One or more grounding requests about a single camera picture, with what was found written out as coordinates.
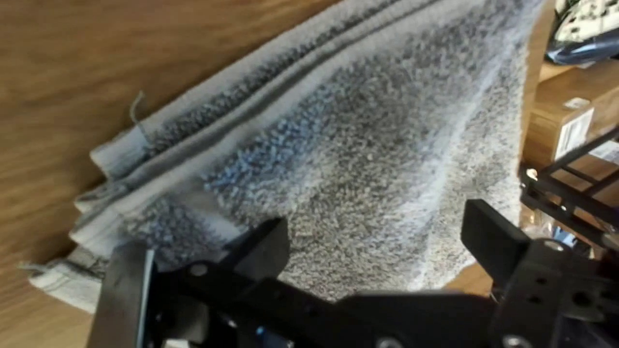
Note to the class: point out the small cardboard box white label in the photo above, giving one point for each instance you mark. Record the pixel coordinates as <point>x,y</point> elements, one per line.
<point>553,108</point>

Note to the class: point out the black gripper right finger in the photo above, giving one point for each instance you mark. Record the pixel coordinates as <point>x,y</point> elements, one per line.
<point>541,296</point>

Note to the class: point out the dark blue bag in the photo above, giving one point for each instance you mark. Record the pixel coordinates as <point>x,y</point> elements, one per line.
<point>580,54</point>

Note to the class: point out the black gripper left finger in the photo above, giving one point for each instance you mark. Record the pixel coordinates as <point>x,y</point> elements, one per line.
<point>243,290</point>

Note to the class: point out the patterned white grey item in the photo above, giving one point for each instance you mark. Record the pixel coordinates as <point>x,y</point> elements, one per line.
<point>590,19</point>

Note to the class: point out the black metal rack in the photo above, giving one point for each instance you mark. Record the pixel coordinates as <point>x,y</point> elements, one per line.
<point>566,199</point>

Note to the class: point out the grey cloth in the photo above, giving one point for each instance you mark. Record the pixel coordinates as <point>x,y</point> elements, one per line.
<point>354,141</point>

